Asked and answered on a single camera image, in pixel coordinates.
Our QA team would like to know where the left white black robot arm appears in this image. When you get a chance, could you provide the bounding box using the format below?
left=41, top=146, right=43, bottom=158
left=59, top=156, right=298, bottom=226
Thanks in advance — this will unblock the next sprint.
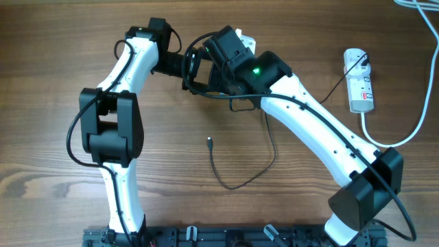
left=66, top=18, right=203, bottom=246

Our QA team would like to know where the white cables top right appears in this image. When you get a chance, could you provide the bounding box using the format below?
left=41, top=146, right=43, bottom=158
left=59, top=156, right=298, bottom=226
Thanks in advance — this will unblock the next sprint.
left=393, top=0, right=439, bottom=12

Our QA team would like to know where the white power strip cord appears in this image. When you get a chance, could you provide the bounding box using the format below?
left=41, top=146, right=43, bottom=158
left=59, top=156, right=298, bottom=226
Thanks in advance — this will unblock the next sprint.
left=359, top=0, right=439, bottom=149

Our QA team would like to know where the black usb charger cable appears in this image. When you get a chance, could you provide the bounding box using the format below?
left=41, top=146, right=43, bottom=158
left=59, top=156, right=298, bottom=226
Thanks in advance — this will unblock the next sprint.
left=206, top=53, right=370, bottom=191

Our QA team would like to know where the white power strip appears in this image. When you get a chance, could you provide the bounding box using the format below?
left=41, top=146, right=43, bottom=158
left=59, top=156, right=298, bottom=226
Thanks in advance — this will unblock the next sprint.
left=343, top=48, right=374, bottom=113

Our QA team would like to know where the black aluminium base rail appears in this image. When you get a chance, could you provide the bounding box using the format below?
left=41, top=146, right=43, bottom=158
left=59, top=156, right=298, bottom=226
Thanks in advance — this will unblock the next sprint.
left=82, top=224, right=388, bottom=247

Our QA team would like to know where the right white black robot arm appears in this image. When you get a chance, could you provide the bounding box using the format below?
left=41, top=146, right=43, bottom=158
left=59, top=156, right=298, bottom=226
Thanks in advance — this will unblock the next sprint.
left=181, top=26, right=416, bottom=246

